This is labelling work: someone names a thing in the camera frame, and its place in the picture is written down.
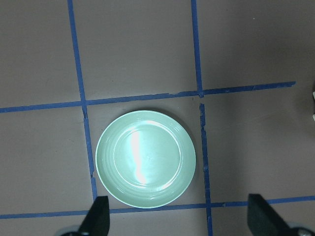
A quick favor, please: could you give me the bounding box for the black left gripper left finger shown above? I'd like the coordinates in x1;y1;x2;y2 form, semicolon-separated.
56;196;110;236

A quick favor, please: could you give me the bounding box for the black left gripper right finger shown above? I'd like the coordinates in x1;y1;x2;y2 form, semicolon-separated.
247;194;315;236

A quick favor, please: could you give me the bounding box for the blue tape line lower horizontal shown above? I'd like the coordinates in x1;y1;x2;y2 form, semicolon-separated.
0;195;315;219

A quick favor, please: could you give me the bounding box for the blue tape line horizontal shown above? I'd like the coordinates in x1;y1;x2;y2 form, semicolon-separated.
0;81;296;113
0;195;315;219

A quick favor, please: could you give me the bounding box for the light green round plate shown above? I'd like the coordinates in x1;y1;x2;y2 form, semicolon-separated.
95;110;196;208

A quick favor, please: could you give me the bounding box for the blue tape line upper horizontal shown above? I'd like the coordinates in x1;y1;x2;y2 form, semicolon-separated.
0;81;296;113

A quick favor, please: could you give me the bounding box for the blue tape line right vertical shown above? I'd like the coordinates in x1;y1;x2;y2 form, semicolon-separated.
191;0;213;236

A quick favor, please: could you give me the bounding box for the blue tape line vertical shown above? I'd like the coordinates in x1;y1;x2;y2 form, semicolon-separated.
191;0;213;236
67;0;97;200

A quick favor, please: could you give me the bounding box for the blue tape line left vertical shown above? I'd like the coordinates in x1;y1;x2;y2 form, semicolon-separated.
67;0;97;200

